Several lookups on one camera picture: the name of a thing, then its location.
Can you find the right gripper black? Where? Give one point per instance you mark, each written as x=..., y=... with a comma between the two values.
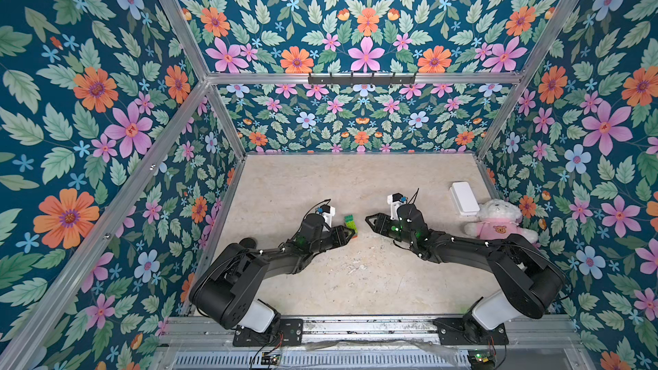
x=389, y=223

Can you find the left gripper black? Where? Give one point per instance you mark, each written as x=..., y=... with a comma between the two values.
x=337, y=235

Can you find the lime green lego brick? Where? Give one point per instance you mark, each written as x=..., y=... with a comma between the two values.
x=350, y=223

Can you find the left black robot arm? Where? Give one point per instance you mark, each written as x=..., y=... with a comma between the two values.
x=226, y=292

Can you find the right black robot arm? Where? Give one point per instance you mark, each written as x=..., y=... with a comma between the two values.
x=528, y=282

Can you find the white plastic box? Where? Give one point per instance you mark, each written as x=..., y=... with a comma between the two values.
x=464, y=199

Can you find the white teddy bear pink shirt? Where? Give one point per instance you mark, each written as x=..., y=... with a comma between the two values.
x=498, y=219

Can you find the small circuit board left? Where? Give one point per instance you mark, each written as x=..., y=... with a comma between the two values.
x=270, y=359

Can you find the small circuit board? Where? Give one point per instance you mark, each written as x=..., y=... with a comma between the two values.
x=480, y=360
x=270, y=359

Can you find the small circuit board right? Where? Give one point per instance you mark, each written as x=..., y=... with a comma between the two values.
x=480, y=360

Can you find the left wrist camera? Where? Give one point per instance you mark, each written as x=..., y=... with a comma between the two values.
x=327, y=212

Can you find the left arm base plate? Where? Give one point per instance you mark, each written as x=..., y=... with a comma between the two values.
x=282, y=333

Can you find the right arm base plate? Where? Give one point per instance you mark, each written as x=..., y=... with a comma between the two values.
x=455, y=331

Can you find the black hook rail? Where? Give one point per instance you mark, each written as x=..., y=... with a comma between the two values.
x=351, y=79

